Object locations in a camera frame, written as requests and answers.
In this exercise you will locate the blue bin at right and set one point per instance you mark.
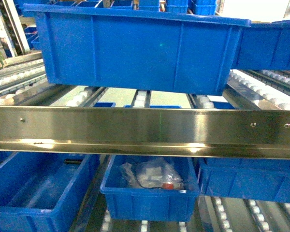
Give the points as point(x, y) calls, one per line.
point(264, 46)

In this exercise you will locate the lower right blue bin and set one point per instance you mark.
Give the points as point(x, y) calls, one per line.
point(243, 183)

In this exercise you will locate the lower left blue bin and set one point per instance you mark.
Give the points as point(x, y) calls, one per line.
point(42, 192)

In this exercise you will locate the plastic bagged parts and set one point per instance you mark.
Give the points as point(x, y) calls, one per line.
point(153, 174)

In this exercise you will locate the small blue bin with bags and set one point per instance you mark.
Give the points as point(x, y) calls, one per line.
point(124, 202)

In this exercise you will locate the steel front rail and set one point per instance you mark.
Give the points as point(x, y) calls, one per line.
point(137, 131)

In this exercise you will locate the large blue plastic bin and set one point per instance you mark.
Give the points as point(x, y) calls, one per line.
point(105, 47)

